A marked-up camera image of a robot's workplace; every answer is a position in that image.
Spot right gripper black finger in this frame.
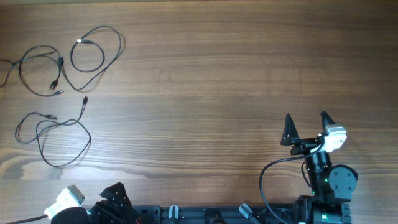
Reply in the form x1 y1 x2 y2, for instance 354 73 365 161
280 113 300 146
320 111 336 128

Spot separated black USB cable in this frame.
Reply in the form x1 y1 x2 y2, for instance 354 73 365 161
14 96 93 169

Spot black USB cable with loop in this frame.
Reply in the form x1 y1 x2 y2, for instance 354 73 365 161
58 25 123 93

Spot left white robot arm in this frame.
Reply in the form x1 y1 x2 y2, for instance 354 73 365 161
44 182 142 224

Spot right black camera cable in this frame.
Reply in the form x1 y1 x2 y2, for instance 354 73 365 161
259 142 326 224

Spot black camera cable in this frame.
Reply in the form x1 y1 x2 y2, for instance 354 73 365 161
259 142 326 224
6 213 50 224

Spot left black camera cable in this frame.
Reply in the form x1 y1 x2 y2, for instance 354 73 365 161
6 213 50 224

